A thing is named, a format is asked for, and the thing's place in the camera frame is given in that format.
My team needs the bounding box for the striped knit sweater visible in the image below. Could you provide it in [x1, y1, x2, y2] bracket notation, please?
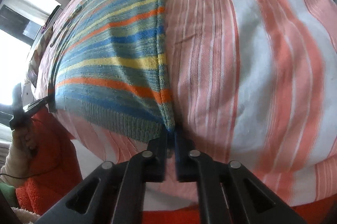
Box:
[48, 0, 175, 141]

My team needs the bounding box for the red orange fleece clothing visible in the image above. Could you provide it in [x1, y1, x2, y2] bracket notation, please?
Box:
[15, 108, 82, 215]

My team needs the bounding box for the person's left hand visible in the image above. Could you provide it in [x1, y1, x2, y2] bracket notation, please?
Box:
[5, 121, 37, 170]

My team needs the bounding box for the chevron patterned pillow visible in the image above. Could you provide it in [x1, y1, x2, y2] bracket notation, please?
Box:
[26, 26, 53, 87]

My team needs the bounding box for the window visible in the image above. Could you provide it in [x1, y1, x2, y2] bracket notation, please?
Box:
[1, 0, 62, 105]

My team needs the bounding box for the pink striped bed sheet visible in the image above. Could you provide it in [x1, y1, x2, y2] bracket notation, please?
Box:
[33, 0, 336, 206]

